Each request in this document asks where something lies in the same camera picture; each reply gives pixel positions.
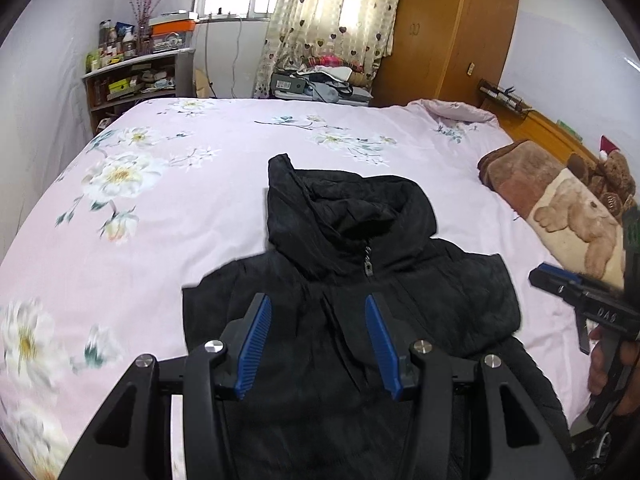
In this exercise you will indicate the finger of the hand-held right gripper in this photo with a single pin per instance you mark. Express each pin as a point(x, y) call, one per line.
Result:
point(555, 275)
point(583, 332)

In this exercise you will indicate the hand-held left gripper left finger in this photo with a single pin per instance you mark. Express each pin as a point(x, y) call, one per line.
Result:
point(255, 340)

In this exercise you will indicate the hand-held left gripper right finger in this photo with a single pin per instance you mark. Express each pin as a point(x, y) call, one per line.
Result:
point(382, 340)

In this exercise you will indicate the black hooded jacket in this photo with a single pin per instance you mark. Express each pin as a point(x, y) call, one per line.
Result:
point(325, 240)

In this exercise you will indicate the pile of clothes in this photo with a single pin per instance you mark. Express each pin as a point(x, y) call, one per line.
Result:
point(340, 77)

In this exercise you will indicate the person's right hand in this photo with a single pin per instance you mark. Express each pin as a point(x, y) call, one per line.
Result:
point(597, 365)

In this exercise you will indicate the brown bear print blanket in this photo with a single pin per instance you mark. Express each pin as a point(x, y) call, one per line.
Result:
point(525, 180)

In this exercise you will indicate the brown teddy bear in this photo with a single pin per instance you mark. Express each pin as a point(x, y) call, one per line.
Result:
point(612, 175)

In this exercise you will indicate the pink floral bed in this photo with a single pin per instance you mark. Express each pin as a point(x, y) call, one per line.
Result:
point(200, 210)

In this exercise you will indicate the wooden headboard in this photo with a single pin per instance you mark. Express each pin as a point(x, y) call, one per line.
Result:
point(540, 127)

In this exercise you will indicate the grey shoe box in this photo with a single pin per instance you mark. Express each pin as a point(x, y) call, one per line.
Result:
point(287, 84)

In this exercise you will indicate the cardboard box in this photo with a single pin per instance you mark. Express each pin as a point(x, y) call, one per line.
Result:
point(205, 82)

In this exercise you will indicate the wooden wardrobe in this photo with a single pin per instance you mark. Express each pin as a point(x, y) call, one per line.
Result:
point(440, 35)

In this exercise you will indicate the wooden shelf unit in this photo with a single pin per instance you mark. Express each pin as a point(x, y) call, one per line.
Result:
point(137, 77)

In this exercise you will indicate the orange storage box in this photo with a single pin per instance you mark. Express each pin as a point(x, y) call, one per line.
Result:
point(172, 30)

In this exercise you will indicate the group of bottles and jars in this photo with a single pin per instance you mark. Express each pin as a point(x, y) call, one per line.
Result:
point(117, 42)

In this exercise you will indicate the heart print curtain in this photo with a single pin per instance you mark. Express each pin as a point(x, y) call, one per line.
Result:
point(325, 15)

